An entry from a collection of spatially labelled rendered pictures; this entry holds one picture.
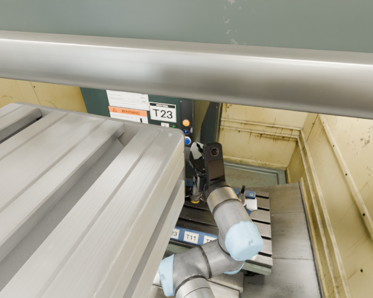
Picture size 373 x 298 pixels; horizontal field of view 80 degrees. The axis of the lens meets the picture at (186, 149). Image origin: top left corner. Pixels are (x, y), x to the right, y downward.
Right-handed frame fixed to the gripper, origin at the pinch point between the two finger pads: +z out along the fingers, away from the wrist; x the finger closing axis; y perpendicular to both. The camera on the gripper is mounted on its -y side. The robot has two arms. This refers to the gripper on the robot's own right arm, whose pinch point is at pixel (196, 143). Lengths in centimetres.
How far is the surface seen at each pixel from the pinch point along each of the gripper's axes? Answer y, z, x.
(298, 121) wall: 50, 69, 110
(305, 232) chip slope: 81, -2, 71
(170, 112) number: -3.4, 15.9, -4.8
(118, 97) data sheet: -6.7, 25.8, -21.7
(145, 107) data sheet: -4.0, 20.8, -13.0
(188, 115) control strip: -2.9, 12.5, 1.0
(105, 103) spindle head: -3.3, 29.1, -27.3
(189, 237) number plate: 72, 9, 1
